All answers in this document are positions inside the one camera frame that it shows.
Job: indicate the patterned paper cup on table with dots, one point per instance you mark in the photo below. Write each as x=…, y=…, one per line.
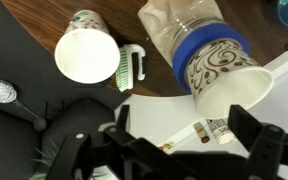
x=87, y=53

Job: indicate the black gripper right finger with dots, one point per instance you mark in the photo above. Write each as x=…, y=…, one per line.
x=266, y=143

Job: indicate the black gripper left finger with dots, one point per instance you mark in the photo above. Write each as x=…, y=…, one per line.
x=127, y=157

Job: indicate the plastic jar with blue lid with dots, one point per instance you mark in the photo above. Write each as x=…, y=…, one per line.
x=178, y=28

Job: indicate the green white scrub brush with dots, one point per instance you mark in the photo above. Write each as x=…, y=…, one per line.
x=124, y=73

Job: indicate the patterned paper cup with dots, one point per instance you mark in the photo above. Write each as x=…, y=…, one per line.
x=87, y=53
x=221, y=74

